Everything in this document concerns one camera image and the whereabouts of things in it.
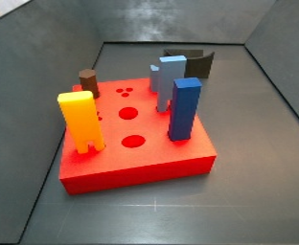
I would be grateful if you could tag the yellow two-leg peg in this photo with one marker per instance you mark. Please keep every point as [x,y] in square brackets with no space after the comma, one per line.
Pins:
[80,114]

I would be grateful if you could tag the red peg board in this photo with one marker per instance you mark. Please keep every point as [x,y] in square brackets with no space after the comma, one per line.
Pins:
[139,155]

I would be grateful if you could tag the black curved holder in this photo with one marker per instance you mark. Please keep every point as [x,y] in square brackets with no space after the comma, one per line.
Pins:
[199,62]

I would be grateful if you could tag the light blue tall peg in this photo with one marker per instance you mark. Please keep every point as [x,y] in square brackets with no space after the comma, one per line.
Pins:
[172,68]

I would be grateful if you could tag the small grey-blue peg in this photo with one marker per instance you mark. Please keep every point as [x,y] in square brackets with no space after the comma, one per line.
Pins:
[153,77]

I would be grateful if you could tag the short brown hexagonal peg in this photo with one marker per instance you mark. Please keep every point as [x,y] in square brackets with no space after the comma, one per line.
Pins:
[88,82]

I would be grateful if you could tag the dark blue rectangular peg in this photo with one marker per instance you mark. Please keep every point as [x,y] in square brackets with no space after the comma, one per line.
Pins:
[185,92]

